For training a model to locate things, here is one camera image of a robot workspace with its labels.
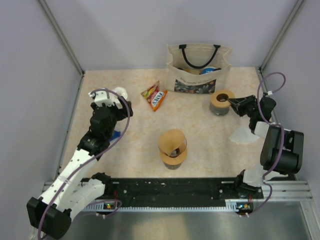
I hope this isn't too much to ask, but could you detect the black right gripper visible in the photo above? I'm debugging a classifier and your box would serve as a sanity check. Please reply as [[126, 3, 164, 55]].
[[227, 95, 259, 119]]

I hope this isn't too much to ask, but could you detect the blue ribbed dripper cone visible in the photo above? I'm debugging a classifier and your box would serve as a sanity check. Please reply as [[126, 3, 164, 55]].
[[110, 130, 121, 141]]

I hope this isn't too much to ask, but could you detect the small wooden dripper ring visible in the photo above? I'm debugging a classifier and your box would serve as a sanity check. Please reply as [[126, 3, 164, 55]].
[[210, 89, 236, 109]]

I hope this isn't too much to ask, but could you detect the white paper sheet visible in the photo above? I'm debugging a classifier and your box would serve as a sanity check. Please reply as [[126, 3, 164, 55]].
[[229, 125, 260, 145]]

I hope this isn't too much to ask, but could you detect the brown paper coffee filter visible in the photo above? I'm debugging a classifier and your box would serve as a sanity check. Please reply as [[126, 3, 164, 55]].
[[157, 129, 187, 158]]

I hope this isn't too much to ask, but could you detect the large wooden dripper ring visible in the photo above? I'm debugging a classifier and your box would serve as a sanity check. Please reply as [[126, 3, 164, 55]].
[[159, 148, 188, 166]]

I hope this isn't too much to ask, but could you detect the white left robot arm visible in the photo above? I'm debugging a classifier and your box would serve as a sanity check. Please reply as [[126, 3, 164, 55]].
[[26, 97, 133, 240]]

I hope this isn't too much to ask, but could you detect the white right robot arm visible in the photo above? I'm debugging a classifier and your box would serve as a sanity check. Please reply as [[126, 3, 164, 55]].
[[228, 95, 304, 198]]

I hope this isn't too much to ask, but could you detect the grey ribbed glass mug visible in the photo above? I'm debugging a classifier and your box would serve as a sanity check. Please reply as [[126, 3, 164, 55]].
[[209, 104, 230, 116]]

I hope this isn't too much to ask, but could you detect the wrapped white paper roll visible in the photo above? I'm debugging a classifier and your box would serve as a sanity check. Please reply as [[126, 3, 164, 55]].
[[112, 87, 128, 100]]

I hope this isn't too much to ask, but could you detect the orange Fox's candy bag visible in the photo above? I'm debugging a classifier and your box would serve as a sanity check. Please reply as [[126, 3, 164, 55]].
[[140, 80, 168, 112]]

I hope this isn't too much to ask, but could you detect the beige floral tote bag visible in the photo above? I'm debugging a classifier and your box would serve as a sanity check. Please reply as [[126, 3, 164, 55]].
[[165, 43, 233, 94]]

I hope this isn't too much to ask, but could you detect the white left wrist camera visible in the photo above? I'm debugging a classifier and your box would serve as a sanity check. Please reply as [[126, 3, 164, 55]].
[[88, 90, 122, 108]]

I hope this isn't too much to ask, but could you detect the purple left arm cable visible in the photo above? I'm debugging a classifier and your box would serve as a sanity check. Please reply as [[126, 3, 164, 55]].
[[37, 89, 131, 238]]

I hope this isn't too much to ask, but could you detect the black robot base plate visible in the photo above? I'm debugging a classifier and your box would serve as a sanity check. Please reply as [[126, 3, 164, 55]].
[[98, 177, 264, 208]]

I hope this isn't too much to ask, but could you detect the grey slotted cable duct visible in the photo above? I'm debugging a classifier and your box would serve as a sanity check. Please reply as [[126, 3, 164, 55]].
[[82, 198, 255, 213]]

